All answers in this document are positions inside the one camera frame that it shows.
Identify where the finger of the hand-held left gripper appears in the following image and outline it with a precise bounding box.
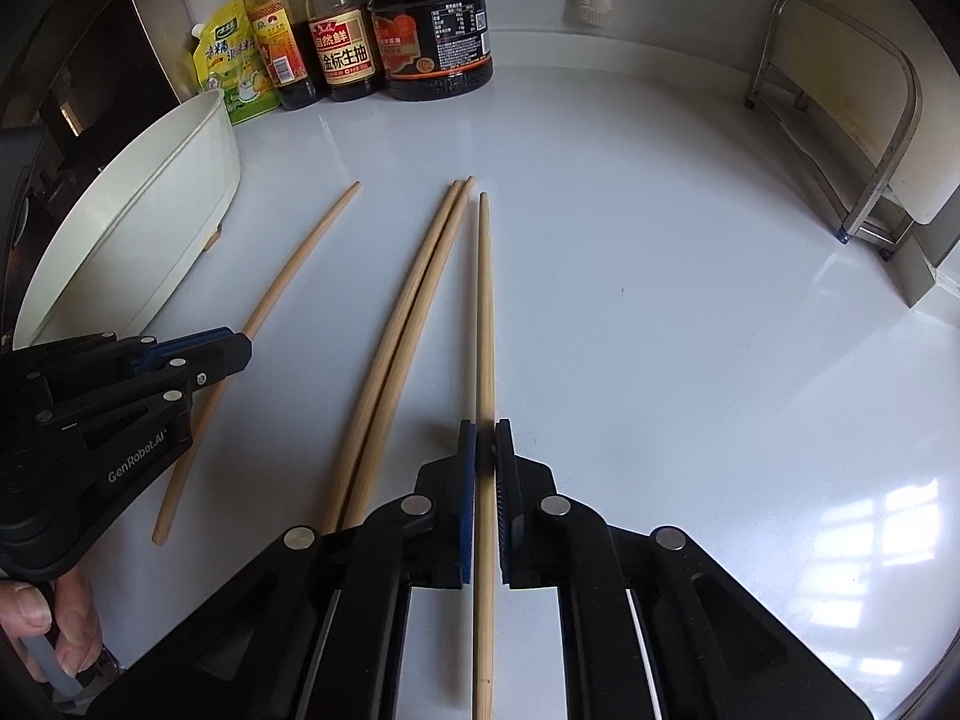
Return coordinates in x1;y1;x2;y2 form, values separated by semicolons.
37;334;254;445
15;326;235;392

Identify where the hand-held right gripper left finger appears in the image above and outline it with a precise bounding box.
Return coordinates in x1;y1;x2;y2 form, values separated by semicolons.
90;420;479;720

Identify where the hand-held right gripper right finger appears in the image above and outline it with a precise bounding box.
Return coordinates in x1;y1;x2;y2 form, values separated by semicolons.
493;416;875;720

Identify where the wooden chopstick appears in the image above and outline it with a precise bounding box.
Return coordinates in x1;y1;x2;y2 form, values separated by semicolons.
321;180;462;535
472;193;497;720
152;181;362;547
339;175;476;533

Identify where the white round basin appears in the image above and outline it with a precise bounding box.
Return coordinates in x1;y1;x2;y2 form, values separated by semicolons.
13;88;242;350

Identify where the person's left hand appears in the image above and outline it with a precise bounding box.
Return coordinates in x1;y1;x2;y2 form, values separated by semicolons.
0;564;104;700

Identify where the yellow seasoning pouch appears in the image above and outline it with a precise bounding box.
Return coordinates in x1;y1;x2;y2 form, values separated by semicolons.
189;0;282;126

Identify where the yellow-cap vinegar bottle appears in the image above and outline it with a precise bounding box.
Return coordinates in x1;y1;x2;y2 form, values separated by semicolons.
241;0;329;112

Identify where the yellow-cap soy sauce bottle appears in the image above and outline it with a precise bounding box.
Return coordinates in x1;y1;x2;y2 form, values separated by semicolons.
292;0;382;103

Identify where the metal cutting board rack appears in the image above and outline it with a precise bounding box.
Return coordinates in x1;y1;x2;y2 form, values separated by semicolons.
744;0;923;248

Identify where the white cutting board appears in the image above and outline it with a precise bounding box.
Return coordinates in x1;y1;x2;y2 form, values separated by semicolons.
765;0;960;227

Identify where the red-handled dark sauce jug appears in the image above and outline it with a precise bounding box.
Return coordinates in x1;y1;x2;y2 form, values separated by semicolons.
356;0;494;101

